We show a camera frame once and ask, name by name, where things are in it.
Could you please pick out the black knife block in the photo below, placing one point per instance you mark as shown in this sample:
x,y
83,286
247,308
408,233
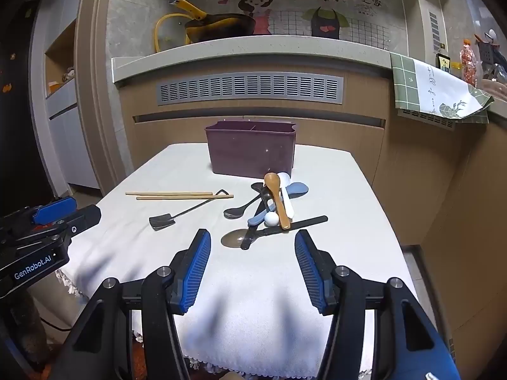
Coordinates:
x,y
488,60

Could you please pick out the wooden spoon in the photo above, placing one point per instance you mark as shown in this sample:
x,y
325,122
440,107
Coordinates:
x,y
272,182

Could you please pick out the yellow rimmed glass lid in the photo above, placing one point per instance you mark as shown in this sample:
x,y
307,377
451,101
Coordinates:
x,y
170,32

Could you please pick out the white tablecloth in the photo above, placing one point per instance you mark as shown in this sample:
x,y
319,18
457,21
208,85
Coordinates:
x,y
252,313

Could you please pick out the grey ventilation grille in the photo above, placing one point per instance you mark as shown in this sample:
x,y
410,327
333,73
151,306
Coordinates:
x,y
252,85

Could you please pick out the green checked towel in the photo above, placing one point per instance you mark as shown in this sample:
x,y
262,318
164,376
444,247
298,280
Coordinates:
x,y
428,91

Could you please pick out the purple utensil caddy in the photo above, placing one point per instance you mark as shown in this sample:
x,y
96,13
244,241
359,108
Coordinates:
x,y
251,148

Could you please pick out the wooden chopstick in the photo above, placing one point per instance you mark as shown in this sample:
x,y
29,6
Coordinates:
x,y
185,197
166,193

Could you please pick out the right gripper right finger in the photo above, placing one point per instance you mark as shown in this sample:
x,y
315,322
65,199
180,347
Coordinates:
x,y
339,292

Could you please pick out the orange snack bag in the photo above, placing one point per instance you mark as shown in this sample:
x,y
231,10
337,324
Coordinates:
x,y
468,63

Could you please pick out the yellow handled pan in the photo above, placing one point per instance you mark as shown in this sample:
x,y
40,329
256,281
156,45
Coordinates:
x,y
204,27

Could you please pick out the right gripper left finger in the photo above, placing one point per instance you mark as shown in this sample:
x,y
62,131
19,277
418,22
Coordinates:
x,y
169,291

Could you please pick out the blue ceramic spoon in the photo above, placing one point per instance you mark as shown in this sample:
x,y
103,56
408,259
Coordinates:
x,y
294,190

